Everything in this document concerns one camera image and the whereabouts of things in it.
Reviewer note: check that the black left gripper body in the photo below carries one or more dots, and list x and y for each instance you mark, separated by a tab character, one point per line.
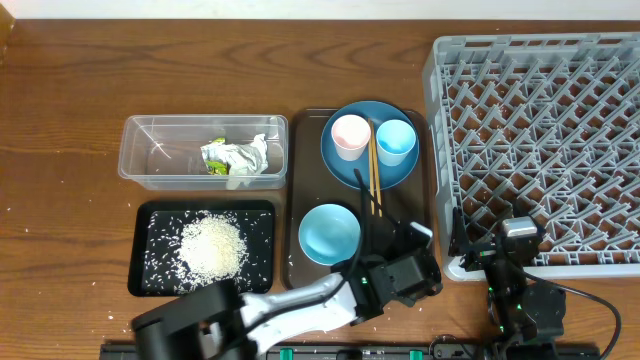
395	266

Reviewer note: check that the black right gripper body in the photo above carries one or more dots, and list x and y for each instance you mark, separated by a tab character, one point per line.
479	253

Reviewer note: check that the light blue bowl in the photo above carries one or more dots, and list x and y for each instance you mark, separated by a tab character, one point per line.
329	234

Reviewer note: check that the light blue cup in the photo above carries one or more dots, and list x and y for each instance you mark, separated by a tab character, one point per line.
395	139

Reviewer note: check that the white tissue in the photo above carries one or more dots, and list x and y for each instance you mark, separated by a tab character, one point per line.
248	159

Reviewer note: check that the white rice heap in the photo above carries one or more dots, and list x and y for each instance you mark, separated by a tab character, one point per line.
210	250

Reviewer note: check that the green white wrapper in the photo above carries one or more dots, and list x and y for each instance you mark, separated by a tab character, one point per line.
214	165

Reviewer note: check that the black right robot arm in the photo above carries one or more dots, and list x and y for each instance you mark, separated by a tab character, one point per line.
529	314

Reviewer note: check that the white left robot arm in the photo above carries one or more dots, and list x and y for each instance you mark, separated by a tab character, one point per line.
217	322

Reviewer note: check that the grey dishwasher rack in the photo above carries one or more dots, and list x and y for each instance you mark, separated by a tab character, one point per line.
548	122

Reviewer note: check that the black waste tray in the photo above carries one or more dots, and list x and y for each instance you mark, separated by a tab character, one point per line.
160	280

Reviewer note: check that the wooden chopstick right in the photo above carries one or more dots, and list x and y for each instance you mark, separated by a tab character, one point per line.
377	179

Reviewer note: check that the wooden chopstick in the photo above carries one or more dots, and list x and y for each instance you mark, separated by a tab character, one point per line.
377	179
371	167

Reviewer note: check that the wooden chopstick left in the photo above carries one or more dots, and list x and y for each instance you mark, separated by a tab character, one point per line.
371	167

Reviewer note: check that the dark blue plate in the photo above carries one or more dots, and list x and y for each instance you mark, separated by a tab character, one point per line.
378	112

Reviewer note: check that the pink cup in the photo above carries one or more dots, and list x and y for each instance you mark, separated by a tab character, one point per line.
350	135

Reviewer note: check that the clear plastic bin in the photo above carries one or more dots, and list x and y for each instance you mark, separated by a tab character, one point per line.
163	152

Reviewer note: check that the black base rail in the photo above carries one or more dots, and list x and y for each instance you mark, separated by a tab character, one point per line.
439	351

